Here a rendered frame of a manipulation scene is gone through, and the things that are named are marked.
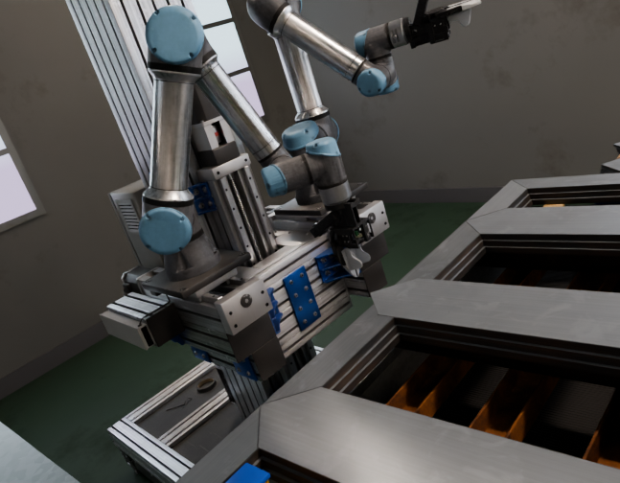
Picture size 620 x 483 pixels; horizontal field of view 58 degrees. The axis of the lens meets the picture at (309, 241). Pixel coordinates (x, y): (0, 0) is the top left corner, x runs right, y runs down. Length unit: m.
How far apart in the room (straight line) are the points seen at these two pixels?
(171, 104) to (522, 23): 3.00
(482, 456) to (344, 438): 0.23
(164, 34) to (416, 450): 0.92
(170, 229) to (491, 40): 3.13
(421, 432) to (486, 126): 3.44
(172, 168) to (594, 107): 3.05
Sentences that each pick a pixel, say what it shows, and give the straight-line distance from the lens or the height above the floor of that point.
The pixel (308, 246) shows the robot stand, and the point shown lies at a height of 0.94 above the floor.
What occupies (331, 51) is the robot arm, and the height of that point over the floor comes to 1.45.
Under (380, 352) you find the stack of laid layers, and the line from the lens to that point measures 1.26.
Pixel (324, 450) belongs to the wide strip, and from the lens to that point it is 1.00.
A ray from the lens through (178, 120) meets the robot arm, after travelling 1.27.
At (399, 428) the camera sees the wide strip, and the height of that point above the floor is 0.87.
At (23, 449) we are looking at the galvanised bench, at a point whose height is 1.05.
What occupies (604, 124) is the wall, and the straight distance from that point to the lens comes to 3.91.
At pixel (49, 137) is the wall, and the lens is 4.22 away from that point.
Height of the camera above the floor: 1.49
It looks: 19 degrees down
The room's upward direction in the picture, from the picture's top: 18 degrees counter-clockwise
